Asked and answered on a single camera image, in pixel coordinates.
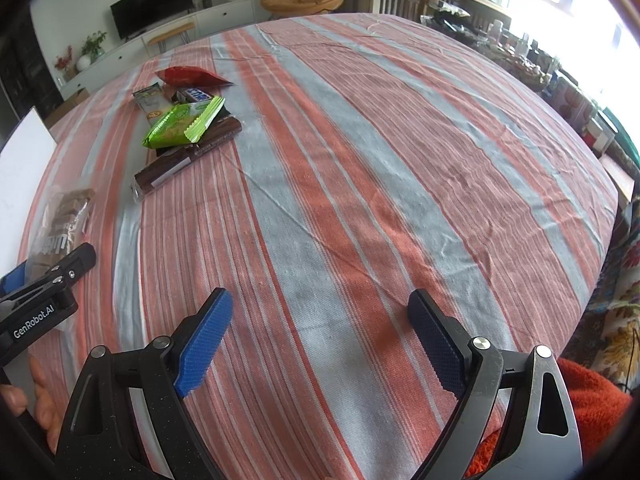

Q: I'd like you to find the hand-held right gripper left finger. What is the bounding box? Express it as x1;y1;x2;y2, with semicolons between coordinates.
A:
54;287;235;480

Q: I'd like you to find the row of jars and boxes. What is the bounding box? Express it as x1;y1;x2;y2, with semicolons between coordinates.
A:
420;2;640;161

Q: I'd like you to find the wooden stool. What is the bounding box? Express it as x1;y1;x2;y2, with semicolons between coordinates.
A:
141;21;197;56

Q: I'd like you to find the brown snack bar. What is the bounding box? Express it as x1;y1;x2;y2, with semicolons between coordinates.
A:
131;115;243;203

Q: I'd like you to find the black glass cabinet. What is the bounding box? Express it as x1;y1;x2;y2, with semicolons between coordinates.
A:
0;15;61;126

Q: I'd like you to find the dark chocolate bar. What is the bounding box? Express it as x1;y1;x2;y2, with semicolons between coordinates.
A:
170;87;216;106

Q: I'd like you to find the person's left hand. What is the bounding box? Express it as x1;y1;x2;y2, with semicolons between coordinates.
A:
0;357;67;456

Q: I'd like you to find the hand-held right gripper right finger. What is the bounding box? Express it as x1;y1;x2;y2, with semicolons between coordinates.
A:
406;289;584;480

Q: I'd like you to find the white television cabinet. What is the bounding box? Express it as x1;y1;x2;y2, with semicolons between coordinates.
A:
60;0;258;101

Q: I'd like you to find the bright green wafer packet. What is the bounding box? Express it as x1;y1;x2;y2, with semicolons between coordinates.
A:
142;96;224;150

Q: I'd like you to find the leafy green plant in vase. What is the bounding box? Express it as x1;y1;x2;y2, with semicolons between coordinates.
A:
80;31;108;61

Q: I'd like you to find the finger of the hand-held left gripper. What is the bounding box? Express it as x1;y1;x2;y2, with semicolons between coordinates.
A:
15;242;97;297
0;266;27;301

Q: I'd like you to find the orange fuzzy garment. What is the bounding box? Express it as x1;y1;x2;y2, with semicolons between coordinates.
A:
470;357;633;480

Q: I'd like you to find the red grey striped cloth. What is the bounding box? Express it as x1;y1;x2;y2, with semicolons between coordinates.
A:
15;12;618;480

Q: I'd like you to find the black television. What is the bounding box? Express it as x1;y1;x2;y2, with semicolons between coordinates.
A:
110;0;196;41

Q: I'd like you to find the white paper sheet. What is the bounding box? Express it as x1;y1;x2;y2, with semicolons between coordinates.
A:
0;106;58;281

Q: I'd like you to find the red snack packet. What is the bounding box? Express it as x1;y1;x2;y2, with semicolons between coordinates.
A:
155;66;235;87

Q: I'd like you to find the brown cardboard box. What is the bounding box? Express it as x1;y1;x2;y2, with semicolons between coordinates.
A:
44;87;91;128

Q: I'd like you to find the clear packet of brown slices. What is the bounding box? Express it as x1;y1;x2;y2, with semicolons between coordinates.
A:
27;186;96;281

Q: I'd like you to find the long yellow green cracker packet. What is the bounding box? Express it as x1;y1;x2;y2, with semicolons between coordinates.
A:
132;85;176;126

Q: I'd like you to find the red flower bouquet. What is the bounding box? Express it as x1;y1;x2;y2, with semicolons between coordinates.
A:
54;45;76;81

